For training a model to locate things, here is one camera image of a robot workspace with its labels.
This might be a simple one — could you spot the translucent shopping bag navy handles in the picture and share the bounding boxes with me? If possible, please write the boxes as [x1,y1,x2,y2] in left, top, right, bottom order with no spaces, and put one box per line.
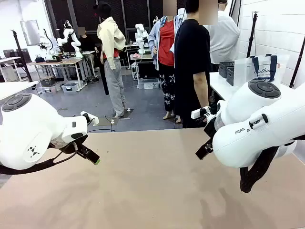
[233,54,290,88]

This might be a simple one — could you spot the grey background table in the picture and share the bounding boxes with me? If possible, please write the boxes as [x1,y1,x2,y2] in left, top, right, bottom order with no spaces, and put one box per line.
[130,53,153,89]

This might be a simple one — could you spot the left arm black cable bundle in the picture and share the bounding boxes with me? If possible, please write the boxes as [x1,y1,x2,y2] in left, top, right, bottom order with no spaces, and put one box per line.
[0,143,79,175]

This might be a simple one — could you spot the person in white shirt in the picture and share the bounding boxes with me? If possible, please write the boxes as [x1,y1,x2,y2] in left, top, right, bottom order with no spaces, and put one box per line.
[204,0,241,72]

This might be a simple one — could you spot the light grey storage crate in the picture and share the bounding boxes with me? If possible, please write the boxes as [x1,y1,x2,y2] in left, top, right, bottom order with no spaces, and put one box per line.
[61,82,81,93]

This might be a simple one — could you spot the right arm black cable bundle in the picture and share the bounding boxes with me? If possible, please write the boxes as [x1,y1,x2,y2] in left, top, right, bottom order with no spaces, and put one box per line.
[240,137,305,193]

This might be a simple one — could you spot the person in red shirt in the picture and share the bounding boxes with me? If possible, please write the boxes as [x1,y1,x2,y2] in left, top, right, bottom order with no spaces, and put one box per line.
[147,0,182,120]

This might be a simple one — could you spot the black slanted tripod leg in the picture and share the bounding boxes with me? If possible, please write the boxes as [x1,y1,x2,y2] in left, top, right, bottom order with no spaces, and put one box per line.
[289,35,305,88]

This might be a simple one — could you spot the person in black t-shirt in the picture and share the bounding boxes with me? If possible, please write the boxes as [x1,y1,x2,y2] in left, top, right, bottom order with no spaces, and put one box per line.
[173,0,212,129]

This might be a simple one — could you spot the white desk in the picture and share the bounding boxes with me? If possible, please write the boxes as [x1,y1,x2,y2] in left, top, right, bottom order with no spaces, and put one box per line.
[0,81,39,101]

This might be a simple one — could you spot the seated person in black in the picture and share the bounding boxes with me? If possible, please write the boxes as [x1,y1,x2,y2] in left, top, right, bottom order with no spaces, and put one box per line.
[78,27,100,79]

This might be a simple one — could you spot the wooden-top work table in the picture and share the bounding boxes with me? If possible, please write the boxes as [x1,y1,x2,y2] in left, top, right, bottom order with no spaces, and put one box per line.
[28,58,84,93]

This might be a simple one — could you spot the black tripod stand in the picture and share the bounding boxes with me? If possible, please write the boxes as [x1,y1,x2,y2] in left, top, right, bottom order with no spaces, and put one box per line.
[10,30,33,83]
[246,10,260,58]

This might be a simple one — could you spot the black monitor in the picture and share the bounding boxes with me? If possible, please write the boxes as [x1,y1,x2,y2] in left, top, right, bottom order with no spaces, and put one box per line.
[16,48,32,64]

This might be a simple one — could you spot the mannequin in cream hoodie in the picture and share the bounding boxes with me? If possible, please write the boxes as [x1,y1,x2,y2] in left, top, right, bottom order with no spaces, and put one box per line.
[96,1,127,118]

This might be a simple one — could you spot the arm black cable bundle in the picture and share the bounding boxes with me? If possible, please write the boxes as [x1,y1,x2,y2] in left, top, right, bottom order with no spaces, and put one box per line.
[0,143,79,175]
[240,137,305,193]

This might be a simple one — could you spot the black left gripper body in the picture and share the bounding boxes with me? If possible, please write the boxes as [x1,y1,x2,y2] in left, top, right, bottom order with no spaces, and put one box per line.
[49,134,89,155]

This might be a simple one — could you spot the person's right forearm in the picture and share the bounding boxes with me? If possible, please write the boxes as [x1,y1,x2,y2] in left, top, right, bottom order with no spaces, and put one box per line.
[193,71,210,109]

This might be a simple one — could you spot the white side table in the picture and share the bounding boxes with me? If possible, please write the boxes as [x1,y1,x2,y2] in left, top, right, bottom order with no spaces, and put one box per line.
[209,71,239,101]

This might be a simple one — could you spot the grey whiteboard panel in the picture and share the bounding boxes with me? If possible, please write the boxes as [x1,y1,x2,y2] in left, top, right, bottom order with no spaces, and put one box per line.
[20,20,41,46]

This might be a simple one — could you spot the clear plastic storage box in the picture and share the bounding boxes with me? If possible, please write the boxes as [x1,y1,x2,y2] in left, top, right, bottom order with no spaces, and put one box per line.
[138,78,160,90]

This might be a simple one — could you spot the dark storage crate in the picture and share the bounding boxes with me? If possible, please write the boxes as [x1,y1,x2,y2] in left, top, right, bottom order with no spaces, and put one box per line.
[39,75,57,86]

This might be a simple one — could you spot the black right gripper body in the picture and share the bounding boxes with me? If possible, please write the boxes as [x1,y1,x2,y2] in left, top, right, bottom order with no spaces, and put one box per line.
[203,114,218,139]

